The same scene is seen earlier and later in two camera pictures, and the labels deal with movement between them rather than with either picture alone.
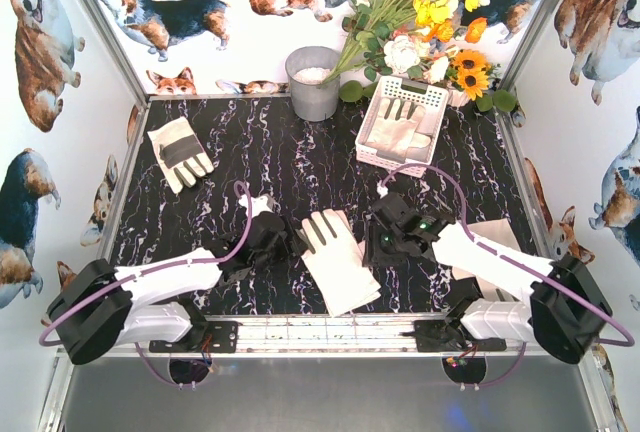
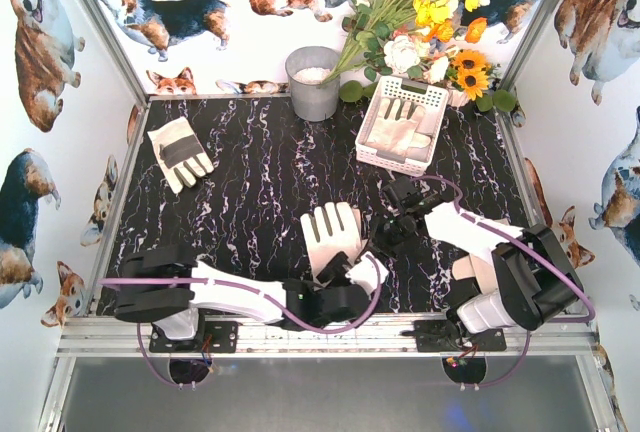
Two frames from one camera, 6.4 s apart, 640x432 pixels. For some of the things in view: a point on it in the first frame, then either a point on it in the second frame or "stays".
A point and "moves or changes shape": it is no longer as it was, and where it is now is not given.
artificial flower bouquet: [407, 10] stays
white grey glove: [332, 255] moves or changes shape
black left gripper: [288, 240] to [338, 272]
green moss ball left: [351, 91] stays
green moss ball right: [502, 100] stays
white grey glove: [180, 154] stays
